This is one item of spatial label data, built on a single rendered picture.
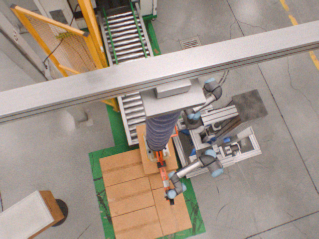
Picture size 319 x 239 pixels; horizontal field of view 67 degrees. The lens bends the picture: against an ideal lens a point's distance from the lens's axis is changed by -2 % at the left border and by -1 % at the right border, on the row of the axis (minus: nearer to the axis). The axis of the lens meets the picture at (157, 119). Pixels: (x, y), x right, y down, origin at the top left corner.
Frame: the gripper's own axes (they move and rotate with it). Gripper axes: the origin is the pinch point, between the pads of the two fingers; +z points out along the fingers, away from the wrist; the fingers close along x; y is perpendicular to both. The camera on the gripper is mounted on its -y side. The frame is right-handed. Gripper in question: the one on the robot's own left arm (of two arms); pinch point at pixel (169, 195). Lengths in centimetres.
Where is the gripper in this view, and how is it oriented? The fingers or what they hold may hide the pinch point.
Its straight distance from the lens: 276.1
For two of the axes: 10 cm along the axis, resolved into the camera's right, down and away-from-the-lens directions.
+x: -9.7, 2.1, -1.0
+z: -0.4, 2.9, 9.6
